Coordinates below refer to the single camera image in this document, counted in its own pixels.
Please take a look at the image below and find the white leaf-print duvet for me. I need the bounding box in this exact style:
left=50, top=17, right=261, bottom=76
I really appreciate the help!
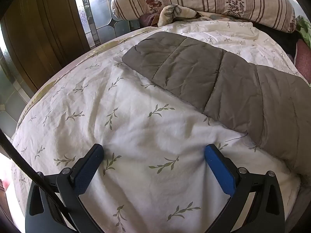
left=11, top=21, right=304, bottom=233

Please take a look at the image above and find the cream floral cloth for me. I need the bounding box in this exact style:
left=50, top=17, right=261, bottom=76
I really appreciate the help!
left=158, top=4, right=202, bottom=27

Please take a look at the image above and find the black cloth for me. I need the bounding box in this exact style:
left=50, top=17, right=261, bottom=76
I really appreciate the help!
left=255, top=22, right=300, bottom=56

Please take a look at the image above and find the grey-brown hooded puffer jacket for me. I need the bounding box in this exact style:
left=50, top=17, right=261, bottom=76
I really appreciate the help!
left=121, top=31, right=311, bottom=177

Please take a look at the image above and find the brown wooden door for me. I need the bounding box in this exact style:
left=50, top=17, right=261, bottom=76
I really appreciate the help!
left=0, top=0, right=90, bottom=93

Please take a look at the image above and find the black cable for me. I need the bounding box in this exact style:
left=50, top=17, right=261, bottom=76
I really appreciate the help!
left=0, top=127, right=73, bottom=233

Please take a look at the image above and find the leaded glass window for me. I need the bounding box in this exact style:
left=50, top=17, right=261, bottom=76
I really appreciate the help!
left=0, top=39, right=37, bottom=141
left=73, top=0, right=146, bottom=49

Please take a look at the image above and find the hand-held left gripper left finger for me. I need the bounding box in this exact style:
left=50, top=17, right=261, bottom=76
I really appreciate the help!
left=25, top=144, right=107, bottom=233

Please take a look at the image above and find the green checked blanket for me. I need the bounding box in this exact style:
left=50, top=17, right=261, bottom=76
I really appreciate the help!
left=295, top=16, right=311, bottom=42

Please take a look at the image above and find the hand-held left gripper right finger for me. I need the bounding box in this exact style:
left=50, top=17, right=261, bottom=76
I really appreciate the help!
left=205, top=144, right=285, bottom=233

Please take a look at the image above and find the reddish pink pillow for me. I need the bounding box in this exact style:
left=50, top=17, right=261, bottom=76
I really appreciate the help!
left=294, top=40, right=311, bottom=78

